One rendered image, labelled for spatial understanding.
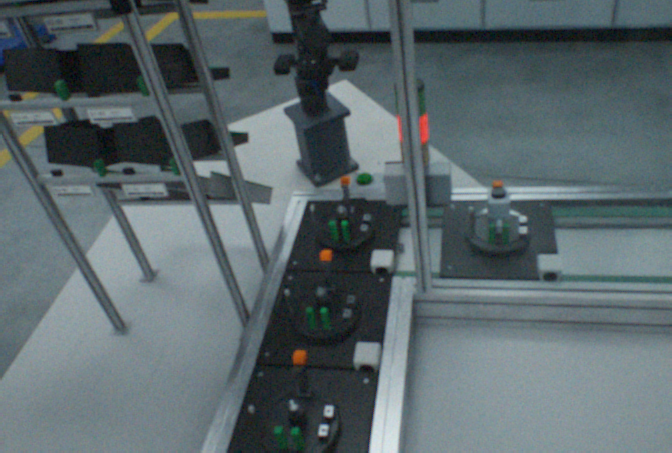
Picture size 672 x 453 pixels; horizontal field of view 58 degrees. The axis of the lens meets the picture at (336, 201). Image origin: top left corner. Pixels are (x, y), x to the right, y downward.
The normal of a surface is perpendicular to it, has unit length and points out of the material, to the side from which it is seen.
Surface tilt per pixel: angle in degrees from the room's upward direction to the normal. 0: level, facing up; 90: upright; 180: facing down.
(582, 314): 90
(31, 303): 0
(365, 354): 0
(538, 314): 90
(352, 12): 90
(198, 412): 0
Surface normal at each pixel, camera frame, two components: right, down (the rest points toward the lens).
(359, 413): -0.15, -0.77
